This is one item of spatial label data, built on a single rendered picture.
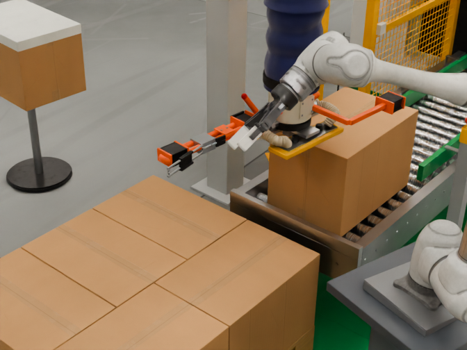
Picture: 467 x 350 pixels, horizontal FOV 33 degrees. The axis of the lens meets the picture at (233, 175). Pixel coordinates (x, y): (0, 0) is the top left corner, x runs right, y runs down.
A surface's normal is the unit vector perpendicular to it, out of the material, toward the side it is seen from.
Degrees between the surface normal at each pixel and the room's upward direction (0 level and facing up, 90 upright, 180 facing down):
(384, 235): 90
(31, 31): 0
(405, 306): 5
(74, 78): 90
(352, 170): 90
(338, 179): 90
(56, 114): 0
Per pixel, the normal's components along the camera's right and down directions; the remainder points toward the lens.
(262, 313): 0.77, 0.34
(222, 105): -0.64, 0.39
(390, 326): 0.01, -0.86
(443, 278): -0.97, -0.03
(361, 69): 0.15, 0.14
